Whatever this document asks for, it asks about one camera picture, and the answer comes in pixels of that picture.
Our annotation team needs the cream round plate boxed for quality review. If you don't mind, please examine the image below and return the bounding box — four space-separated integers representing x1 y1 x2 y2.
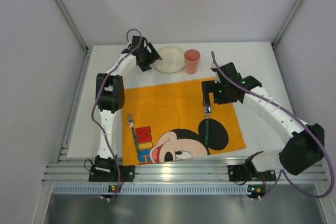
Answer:
153 46 185 73

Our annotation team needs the spoon with teal handle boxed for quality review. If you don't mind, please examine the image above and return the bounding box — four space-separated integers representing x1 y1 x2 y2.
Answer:
204 105 212 146

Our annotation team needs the pink plastic cup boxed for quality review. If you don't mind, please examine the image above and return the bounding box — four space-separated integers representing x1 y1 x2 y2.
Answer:
184 49 201 74

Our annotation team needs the fork with teal handle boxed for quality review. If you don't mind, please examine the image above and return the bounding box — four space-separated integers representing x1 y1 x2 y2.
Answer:
127 114 140 153

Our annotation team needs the orange cartoon print cloth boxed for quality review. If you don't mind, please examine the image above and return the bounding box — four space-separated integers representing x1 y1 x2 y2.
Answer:
122 79 246 166

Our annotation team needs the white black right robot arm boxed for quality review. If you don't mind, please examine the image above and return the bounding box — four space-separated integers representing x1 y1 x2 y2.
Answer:
201 62 324 175

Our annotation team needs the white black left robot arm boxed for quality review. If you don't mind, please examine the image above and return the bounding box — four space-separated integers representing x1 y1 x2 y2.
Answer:
91 35 162 176

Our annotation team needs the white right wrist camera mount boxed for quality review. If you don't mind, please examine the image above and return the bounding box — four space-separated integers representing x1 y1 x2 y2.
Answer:
211 63 221 83

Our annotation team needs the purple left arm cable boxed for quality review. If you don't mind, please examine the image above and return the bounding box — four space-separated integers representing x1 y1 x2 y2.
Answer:
90 28 148 201

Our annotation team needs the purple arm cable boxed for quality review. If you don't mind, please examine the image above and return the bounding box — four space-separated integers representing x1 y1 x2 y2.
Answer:
90 28 148 201
211 51 333 200

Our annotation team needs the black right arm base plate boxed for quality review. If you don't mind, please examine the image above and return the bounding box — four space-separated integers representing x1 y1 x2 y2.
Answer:
227 164 276 184

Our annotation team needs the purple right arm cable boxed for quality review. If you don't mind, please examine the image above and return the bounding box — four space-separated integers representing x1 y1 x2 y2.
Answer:
211 51 333 200

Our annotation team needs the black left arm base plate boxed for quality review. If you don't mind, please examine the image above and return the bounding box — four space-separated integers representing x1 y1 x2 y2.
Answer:
89 165 135 182

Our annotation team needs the left aluminium frame post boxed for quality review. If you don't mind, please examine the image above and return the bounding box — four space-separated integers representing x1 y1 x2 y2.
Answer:
54 0 89 52

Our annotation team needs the aluminium frame post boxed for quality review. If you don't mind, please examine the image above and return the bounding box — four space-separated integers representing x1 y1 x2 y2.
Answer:
54 0 89 52
271 0 305 50

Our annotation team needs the aluminium mounting rail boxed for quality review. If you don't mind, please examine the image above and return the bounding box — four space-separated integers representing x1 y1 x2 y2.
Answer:
41 157 328 184

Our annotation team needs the right aluminium frame post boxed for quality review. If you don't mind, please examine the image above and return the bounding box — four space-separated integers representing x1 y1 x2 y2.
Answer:
271 0 305 50

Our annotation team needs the perforated grey cable duct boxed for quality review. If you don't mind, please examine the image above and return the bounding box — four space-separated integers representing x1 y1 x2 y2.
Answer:
52 184 265 196

